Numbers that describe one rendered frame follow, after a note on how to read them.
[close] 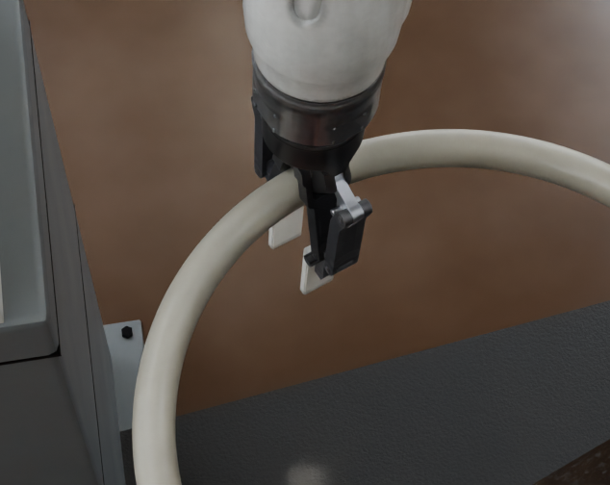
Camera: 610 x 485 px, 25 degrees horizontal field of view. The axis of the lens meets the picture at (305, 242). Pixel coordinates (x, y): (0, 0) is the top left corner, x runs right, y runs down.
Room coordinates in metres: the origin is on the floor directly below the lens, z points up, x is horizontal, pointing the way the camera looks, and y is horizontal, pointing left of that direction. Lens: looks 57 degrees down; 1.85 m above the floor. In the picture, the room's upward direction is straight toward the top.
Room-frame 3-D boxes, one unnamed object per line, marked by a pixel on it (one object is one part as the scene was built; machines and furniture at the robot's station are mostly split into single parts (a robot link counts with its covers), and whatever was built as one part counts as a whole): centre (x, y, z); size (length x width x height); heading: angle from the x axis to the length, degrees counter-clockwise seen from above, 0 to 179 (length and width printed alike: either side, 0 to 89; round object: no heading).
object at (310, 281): (0.61, -0.01, 0.87); 0.03 x 0.01 x 0.07; 122
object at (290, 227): (0.65, 0.02, 0.87); 0.03 x 0.01 x 0.07; 122
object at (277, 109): (0.62, -0.01, 1.10); 0.09 x 0.09 x 0.06
